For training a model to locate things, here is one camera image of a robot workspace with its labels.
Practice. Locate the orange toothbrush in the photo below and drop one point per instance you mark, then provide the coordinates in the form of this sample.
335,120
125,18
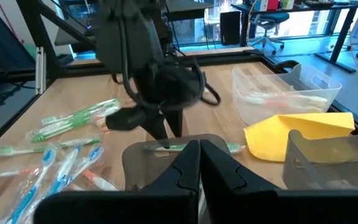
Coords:
23,172
98,180
273,103
102,120

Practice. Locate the blue toothbrush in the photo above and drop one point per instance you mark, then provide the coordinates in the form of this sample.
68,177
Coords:
93,154
47,158
64,169

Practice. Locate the black computer tower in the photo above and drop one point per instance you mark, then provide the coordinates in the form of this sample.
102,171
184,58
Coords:
230,28

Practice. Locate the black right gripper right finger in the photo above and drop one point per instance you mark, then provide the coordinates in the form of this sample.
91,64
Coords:
244,202

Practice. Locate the window with black frame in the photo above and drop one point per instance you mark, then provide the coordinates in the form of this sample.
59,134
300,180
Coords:
300,28

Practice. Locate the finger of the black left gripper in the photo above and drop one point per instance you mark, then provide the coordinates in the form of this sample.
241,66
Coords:
176,121
157,127

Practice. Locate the yellow cloth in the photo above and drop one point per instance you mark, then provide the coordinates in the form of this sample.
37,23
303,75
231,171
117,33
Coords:
291,130

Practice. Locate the black upright frame post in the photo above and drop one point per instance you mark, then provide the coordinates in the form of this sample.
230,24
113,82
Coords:
39,31

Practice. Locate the white aluminium bracket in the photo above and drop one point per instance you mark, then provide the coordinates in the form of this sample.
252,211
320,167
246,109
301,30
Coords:
40,70

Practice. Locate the dark blue partition panel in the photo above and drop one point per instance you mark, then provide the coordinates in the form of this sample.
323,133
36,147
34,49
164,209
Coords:
2,37

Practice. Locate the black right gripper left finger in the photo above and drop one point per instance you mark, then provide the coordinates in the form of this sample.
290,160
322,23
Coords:
166,202

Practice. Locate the clear plastic bin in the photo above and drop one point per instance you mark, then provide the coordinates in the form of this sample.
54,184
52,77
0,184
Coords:
322,87

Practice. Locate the red box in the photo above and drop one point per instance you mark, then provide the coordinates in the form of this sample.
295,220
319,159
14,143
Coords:
273,3

